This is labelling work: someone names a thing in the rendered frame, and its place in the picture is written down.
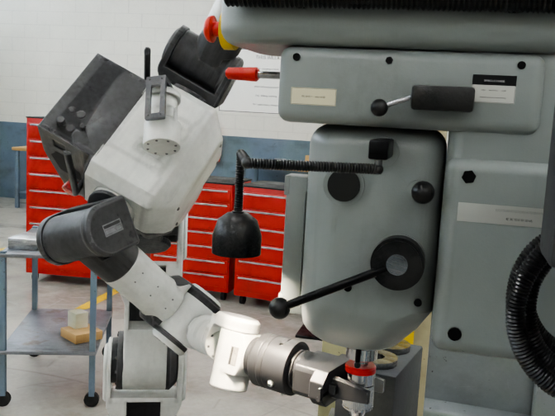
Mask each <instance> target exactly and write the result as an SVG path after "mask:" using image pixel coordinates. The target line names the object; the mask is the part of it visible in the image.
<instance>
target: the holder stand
mask: <svg viewBox="0 0 555 416"><path fill-rule="evenodd" d="M422 351H423V348H422V347H421V346H418V345H414V344H410V343H409V342H408V341H406V340H404V339H403V340H402V341H400V342H399V343H398V344H397V345H395V346H393V347H389V348H387V349H384V350H381V351H377V360H376V361H374V362H372V363H374V364H375V365H376V376H378V377H381V378H382V379H385V380H386V384H385V391H384V392H383V393H377V392H374V399H373V409H372V410H371V411H369V412H367V413H365V414H364V416H417V409H418V399H419V389H420V370H421V361H422ZM342 403H343V400H341V399H337V400H336V401H335V409H334V416H352V415H350V413H349V411H348V410H347V409H345V408H344V407H343V405H342Z"/></svg>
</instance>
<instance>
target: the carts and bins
mask: <svg viewBox="0 0 555 416"><path fill-rule="evenodd" d="M37 229H38V226H37V225H33V226H32V228H31V229H30V230H28V231H27V232H23V233H20V234H17V235H15V236H12V237H11V238H8V246H7V247H6V248H5V249H3V250H1V251H0V406H1V407H3V406H7V405H8V404H9V403H10V401H11V398H12V397H11V395H10V393H9V392H7V355H30V356H32V357H37V356H39V355H70V356H89V377H88V393H87V394H86V395H85V396H84V400H83V401H84V403H85V404H86V405H87V406H88V407H94V406H96V405H97V404H98V401H99V395H98V393H97V392H95V370H96V354H97V350H98V349H99V346H100V343H101V341H102V338H103V335H104V333H105V331H106V330H107V333H106V344H107V343H108V341H109V338H110V337H111V315H112V312H113V310H112V287H111V286H109V285H107V309H106V310H97V275H96V274H95V273H94V272H92V271H91V285H90V310H82V309H38V258H43V257H42V256H41V255H40V252H39V250H38V248H37V245H36V232H37ZM7 258H32V308H31V311H30V312H29V313H28V315H27V316H26V317H25V318H24V319H23V320H22V322H21V323H20V324H19V325H18V327H17V328H16V329H15V331H14V332H13V333H12V335H11V336H10V337H9V339H8V340H7Z"/></svg>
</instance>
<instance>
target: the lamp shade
mask: <svg viewBox="0 0 555 416"><path fill-rule="evenodd" d="M261 243H262V235H261V232H260V228H259V223H258V221H257V220H256V219H255V218H254V217H253V216H252V215H251V214H249V213H246V212H244V211H241V212H237V211H234V210H233V211H231V212H227V213H225V214H224V215H223V216H221V217H220V218H218V220H217V222H216V226H215V228H214V231H213V233H212V247H211V252H212V253H213V254H215V255H217V256H221V257H225V258H255V257H258V256H260V255H261Z"/></svg>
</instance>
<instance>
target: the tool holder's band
mask: <svg viewBox="0 0 555 416"><path fill-rule="evenodd" d="M345 370H346V371H347V372H348V373H349V374H352V375H356V376H372V375H374V374H375V373H376V365H375V364H374V363H372V362H369V363H368V366H361V367H359V368H355V367H354V364H353V361H352V360H349V361H347V362H346V363H345Z"/></svg>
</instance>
